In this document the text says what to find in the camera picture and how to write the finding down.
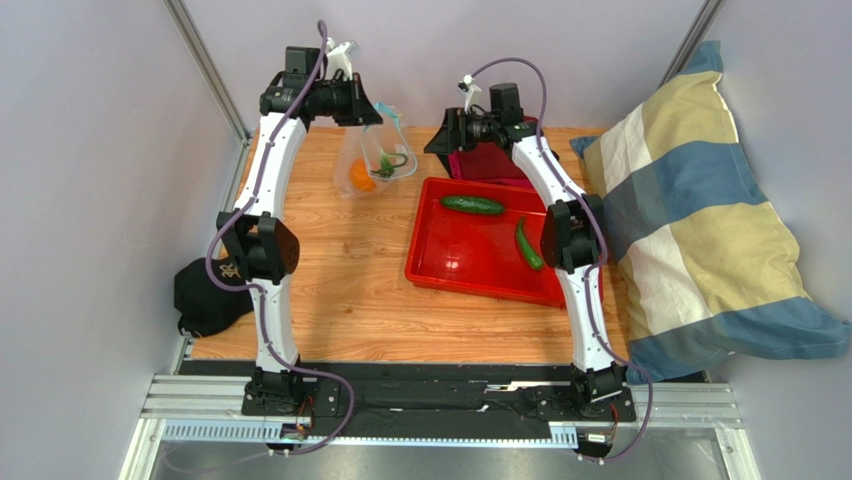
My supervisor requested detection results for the aluminium rail frame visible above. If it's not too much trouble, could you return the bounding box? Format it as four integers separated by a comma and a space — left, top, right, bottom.
121, 375, 759, 479

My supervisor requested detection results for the green onion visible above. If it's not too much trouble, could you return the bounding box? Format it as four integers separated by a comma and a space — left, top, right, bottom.
370, 153, 408, 180

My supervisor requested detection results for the striped blue yellow pillow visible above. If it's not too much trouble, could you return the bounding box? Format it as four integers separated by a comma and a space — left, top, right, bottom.
571, 41, 851, 384

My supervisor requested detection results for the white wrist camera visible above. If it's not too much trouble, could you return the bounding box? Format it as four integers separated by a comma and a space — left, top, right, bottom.
324, 39, 360, 81
457, 74, 482, 113

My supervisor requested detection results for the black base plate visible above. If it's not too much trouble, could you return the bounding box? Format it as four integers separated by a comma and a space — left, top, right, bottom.
177, 360, 671, 440

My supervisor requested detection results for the green pepper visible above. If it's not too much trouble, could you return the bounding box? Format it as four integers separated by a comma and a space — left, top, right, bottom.
514, 216, 544, 271

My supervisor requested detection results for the orange fruit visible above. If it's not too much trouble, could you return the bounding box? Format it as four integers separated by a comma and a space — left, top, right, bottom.
348, 158, 377, 193

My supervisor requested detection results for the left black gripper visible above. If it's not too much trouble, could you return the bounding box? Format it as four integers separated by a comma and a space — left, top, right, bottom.
309, 72, 382, 127

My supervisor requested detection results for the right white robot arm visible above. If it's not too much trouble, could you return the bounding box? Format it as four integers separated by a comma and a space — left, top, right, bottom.
425, 77, 623, 418

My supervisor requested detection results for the red plastic tray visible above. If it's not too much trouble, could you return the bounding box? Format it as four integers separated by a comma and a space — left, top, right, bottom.
405, 177, 566, 309

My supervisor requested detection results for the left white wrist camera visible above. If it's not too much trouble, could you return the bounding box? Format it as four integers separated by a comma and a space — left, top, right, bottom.
324, 39, 360, 81

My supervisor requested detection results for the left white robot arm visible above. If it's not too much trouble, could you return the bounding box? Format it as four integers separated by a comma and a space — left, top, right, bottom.
216, 42, 383, 416

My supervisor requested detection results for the clear zip top bag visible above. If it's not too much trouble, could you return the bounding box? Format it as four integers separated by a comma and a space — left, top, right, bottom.
333, 102, 419, 199

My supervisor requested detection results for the dark red folded cloth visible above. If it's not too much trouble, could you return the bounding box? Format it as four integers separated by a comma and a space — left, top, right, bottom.
438, 142, 533, 189

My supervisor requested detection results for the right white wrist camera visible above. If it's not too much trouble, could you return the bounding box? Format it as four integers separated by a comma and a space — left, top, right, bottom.
457, 74, 482, 113

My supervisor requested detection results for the green cucumber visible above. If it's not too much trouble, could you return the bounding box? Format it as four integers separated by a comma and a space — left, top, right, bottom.
439, 195, 506, 216

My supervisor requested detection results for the black cap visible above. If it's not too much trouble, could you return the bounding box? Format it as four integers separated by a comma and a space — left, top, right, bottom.
173, 258, 253, 338

